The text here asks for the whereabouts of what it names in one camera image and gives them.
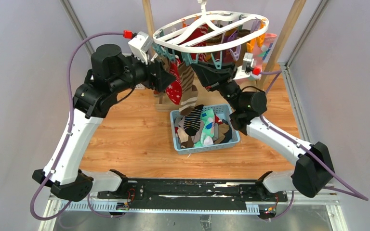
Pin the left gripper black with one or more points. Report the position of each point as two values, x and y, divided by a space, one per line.
159 81

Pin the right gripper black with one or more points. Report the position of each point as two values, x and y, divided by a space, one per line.
213 76

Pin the red christmas sock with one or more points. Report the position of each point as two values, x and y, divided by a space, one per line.
174 90

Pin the teal white sock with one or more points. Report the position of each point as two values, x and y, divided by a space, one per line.
208 131

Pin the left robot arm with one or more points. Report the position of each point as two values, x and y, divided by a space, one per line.
111 73

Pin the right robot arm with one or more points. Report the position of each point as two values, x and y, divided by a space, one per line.
313 167

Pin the olive striped hanging sock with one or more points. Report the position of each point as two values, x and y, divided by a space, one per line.
210 42

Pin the blue sock basket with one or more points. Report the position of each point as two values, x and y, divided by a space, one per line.
225 136

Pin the red hanging sock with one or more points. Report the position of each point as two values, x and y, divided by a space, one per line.
200 31

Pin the brown hanging sock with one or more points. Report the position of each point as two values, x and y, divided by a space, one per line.
242 34

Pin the black striped sock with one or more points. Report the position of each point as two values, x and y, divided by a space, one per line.
192 120

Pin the pink hanging sock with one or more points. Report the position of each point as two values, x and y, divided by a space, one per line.
262 47

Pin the grey sock in basket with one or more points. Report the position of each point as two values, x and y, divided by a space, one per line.
185 140

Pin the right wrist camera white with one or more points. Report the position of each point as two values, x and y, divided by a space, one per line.
248 69

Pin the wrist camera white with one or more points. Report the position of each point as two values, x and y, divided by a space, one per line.
248 69
140 45

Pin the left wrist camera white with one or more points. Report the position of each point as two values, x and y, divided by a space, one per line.
140 45

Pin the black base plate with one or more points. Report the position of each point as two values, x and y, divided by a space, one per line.
192 194

